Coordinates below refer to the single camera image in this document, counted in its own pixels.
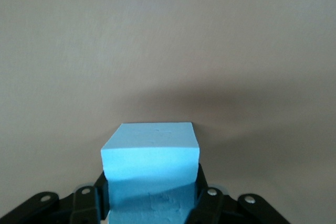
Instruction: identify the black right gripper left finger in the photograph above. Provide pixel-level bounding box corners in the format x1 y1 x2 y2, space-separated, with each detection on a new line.
4 173 110 224

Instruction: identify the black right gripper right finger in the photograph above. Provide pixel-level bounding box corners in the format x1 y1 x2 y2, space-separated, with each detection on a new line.
188 163 291 224

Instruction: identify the light blue foam block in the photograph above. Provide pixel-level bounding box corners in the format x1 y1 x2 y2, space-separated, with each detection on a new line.
100 122 202 224

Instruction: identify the brown table cover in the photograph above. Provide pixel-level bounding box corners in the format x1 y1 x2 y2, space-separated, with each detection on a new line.
0 0 336 224

